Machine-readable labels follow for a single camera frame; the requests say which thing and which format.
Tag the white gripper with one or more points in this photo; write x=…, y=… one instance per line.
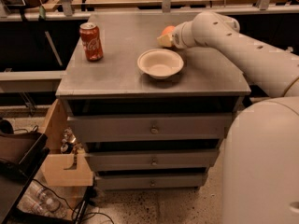
x=178, y=38

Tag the orange fruit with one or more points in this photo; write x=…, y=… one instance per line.
x=167, y=30

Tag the white paper bowl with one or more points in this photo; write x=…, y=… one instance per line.
x=160, y=63

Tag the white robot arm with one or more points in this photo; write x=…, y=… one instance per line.
x=261, y=152

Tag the red soda can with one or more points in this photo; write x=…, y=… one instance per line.
x=90, y=37

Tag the top grey drawer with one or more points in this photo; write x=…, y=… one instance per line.
x=88, y=129

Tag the grey drawer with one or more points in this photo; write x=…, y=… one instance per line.
x=88, y=129
x=150, y=160
x=163, y=181

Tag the grey drawer cabinet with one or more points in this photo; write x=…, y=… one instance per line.
x=207, y=84

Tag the middle grey drawer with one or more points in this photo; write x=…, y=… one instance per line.
x=150, y=160

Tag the bottom grey drawer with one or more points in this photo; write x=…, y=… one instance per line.
x=163, y=181

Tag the wooden crate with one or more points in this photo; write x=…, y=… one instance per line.
x=62, y=170

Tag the black cart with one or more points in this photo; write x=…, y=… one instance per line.
x=21, y=155

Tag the clear plastic bottle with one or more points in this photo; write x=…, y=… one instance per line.
x=45, y=196

